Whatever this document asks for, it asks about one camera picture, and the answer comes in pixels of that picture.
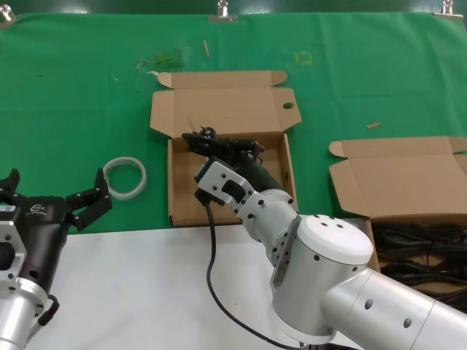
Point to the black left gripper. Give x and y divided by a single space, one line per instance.
42 233

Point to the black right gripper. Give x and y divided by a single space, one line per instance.
262 178

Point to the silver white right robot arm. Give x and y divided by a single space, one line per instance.
328 255

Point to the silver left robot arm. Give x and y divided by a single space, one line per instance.
16 317

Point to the cardboard box with round hole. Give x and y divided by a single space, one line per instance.
219 105

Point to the plain brown cardboard box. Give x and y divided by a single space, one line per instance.
401 182

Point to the green table cloth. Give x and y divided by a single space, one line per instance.
54 109

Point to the thin wooden stick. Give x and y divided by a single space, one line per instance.
206 48

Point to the clear bag of green scraps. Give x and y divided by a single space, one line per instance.
166 60

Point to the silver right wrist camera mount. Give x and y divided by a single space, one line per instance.
219 178

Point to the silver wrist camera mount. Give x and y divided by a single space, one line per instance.
219 178
7 233

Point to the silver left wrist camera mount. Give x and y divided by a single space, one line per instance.
7 233

